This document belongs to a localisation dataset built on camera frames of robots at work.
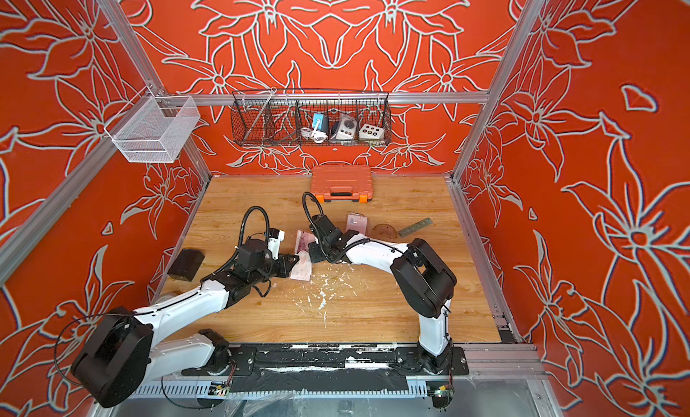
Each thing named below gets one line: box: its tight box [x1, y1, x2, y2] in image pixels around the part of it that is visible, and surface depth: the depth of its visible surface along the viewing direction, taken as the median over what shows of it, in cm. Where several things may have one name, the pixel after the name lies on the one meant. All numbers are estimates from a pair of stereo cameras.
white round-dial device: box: [336, 113, 358, 141], surface depth 93 cm
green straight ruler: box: [397, 217, 434, 239], surface depth 105 cm
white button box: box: [359, 123, 385, 141], surface depth 96 cm
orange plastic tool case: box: [310, 165, 373, 204], surface depth 113 cm
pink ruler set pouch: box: [289, 230, 319, 282], surface depth 87 cm
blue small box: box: [311, 113, 329, 133], surface depth 85 cm
